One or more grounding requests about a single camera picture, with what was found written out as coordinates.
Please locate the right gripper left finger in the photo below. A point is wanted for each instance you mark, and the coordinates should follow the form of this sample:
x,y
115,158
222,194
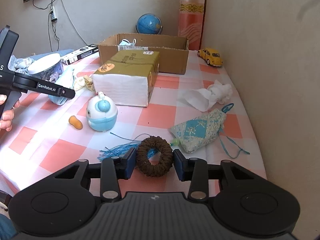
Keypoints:
x,y
113,169

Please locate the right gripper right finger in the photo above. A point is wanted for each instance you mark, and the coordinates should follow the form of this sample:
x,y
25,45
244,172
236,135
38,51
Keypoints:
x,y
195,171

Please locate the blue embroidered sachet pouch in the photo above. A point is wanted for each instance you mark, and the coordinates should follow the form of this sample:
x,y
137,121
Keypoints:
x,y
191,135

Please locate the brown hair scrunchie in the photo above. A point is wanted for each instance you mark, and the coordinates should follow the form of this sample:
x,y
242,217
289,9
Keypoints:
x,y
154,157

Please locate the small orange soft toy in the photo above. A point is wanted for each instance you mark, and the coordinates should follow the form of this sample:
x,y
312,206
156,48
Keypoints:
x,y
75,122

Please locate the person's left hand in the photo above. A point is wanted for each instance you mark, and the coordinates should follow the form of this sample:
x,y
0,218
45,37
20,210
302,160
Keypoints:
x,y
7,117

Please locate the clear jar of binder clips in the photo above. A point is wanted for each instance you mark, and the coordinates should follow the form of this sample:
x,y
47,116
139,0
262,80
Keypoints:
x,y
48,68

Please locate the white blue bunny toy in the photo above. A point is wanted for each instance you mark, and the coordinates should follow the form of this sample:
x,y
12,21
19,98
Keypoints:
x,y
101,113

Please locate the black and white small box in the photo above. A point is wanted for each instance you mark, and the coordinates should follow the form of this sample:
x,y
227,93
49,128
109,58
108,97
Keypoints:
x,y
79,54

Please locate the pink checkered tablecloth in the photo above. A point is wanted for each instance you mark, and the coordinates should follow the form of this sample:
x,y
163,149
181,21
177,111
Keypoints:
x,y
42,141

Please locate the crumpled white tissue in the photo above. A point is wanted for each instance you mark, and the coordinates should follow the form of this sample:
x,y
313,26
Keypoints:
x,y
205,98

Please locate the gold tissue paper pack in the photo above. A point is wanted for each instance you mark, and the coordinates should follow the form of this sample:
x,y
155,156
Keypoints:
x,y
128,78

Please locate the yellow toy car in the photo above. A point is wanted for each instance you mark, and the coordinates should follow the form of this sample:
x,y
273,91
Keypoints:
x,y
211,57

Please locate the open cardboard box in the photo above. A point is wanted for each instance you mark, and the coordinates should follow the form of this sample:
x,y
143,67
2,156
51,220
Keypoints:
x,y
173,50

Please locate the blue mask inside box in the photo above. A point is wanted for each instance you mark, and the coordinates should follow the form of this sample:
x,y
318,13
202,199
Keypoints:
x,y
126,42

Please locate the blue desk globe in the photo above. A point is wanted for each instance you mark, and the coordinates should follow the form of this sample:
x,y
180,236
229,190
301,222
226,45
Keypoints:
x,y
149,24

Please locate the orange patterned curtain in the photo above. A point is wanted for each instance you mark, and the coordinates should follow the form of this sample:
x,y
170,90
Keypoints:
x,y
190,23

